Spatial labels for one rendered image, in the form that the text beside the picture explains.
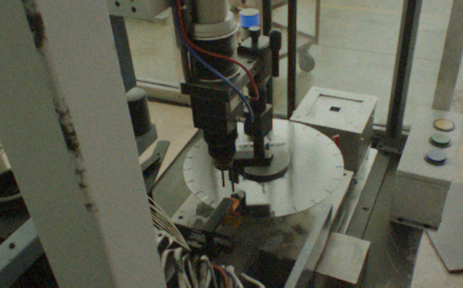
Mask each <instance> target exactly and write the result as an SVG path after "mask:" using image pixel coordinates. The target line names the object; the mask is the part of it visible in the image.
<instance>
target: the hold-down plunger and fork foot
mask: <svg viewBox="0 0 463 288"><path fill-rule="evenodd" d="M255 166H270V151H269V150H265V137H264V138H263V139H258V138H254V137H253V151H237V152H236V154H235V155H234V156H233V179H234V183H237V184H238V183H239V177H238V173H239V174H241V175H242V178H245V167H255Z"/></svg>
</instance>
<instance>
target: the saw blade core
mask: <svg viewBox="0 0 463 288"><path fill-rule="evenodd" d="M288 124H289V125H288ZM237 125H238V127H237V133H238V136H237V141H236V148H237V151H240V150H242V149H243V148H238V147H237V144H238V143H243V142H253V137H251V136H249V135H246V134H244V133H243V123H240V122H239V123H238V124H237ZM303 129H304V130H303ZM317 135H319V136H317ZM265 138H268V139H269V141H270V142H275V141H285V146H280V147H281V148H282V149H284V150H285V151H286V152H287V153H288V155H289V166H288V168H287V170H286V171H285V172H284V173H282V174H280V175H278V176H276V177H272V178H251V177H249V176H246V175H245V178H243V179H242V180H241V181H240V182H239V183H238V184H237V183H234V186H235V192H234V193H233V191H232V184H231V181H229V172H228V170H227V171H224V179H225V187H222V176H221V171H219V170H217V169H216V168H215V166H214V163H213V158H212V157H211V156H210V155H209V154H208V144H207V143H206V142H205V141H204V139H203V137H202V138H201V139H199V140H198V141H197V143H196V144H195V145H194V146H193V147H192V148H191V150H190V152H189V153H188V154H187V155H186V159H185V161H184V166H183V174H184V178H185V181H186V182H187V183H186V184H187V186H188V187H189V189H190V191H191V192H192V193H193V194H194V195H196V196H197V198H198V199H199V200H200V201H202V202H204V203H205V204H206V205H207V206H210V207H212V208H214V209H216V208H217V207H218V204H219V202H220V201H221V200H222V199H223V197H225V196H227V197H231V198H236V199H238V200H239V203H238V205H237V208H236V210H235V211H233V210H231V211H230V213H229V214H230V215H233V216H241V217H247V218H249V217H250V212H253V213H252V216H251V218H273V213H272V212H275V213H274V215H275V217H281V216H290V215H293V214H296V213H297V212H298V213H300V212H302V211H305V210H308V209H310V208H312V207H314V206H316V205H317V204H319V203H321V202H322V201H323V200H325V199H326V198H327V197H329V196H330V195H331V194H332V193H333V192H334V191H335V190H336V189H337V187H338V186H339V184H340V182H341V179H342V175H343V160H342V155H341V152H340V151H339V149H338V148H337V147H336V145H335V144H334V143H333V142H332V141H331V140H330V139H329V138H327V137H326V136H325V135H324V134H322V133H320V132H318V131H316V130H314V129H312V128H310V127H306V126H304V125H302V124H299V123H296V122H289V121H285V120H278V119H274V120H273V129H272V130H271V131H270V132H269V133H268V134H267V135H266V136H265ZM197 147H199V148H197ZM334 154H336V155H334ZM337 166H338V167H337ZM333 178H335V179H333ZM191 181H193V182H191ZM324 190H326V191H327V192H326V191H324ZM199 192H201V193H200V194H199ZM206 195H207V196H208V198H206V199H204V200H201V198H203V197H205V196H206ZM310 200H313V201H310ZM212 202H213V203H212ZM314 202H315V203H314ZM211 203H212V204H211ZM316 203H317V204H316ZM210 204H211V205H210ZM293 208H296V211H297V212H296V211H295V209H293Z"/></svg>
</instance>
